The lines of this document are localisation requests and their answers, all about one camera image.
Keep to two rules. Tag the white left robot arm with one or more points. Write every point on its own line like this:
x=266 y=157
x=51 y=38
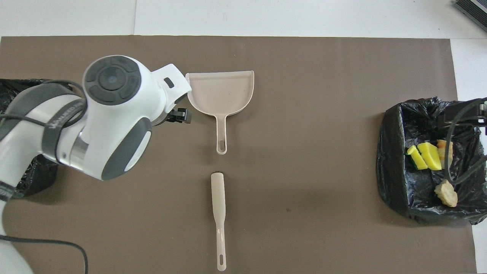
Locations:
x=110 y=114

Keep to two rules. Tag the dark ribbed device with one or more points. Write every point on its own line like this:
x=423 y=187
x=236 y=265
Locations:
x=475 y=9

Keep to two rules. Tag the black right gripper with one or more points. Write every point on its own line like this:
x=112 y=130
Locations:
x=483 y=113

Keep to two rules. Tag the beige brush with black bristles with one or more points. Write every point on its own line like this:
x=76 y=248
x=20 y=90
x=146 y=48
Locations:
x=218 y=201

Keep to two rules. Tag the yellow and green sponge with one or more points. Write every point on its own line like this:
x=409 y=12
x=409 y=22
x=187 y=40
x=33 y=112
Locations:
x=418 y=161

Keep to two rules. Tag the wavy yellow sponge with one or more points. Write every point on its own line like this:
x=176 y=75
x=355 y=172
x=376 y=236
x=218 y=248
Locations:
x=432 y=156

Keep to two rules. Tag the long pale bread chunk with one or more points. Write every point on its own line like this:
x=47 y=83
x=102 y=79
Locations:
x=441 y=150

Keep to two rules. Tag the black trash bag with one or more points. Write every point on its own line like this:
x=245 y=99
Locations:
x=395 y=179
x=36 y=175

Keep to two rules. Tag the brown table mat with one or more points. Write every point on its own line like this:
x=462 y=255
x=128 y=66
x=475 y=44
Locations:
x=304 y=68

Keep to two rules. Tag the beige plastic dustpan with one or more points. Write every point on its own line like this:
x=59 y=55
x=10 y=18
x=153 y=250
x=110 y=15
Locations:
x=222 y=93

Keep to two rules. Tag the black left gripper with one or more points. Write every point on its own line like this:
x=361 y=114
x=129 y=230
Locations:
x=169 y=117

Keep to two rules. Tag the round pale bread chunk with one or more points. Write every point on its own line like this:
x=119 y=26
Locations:
x=447 y=194

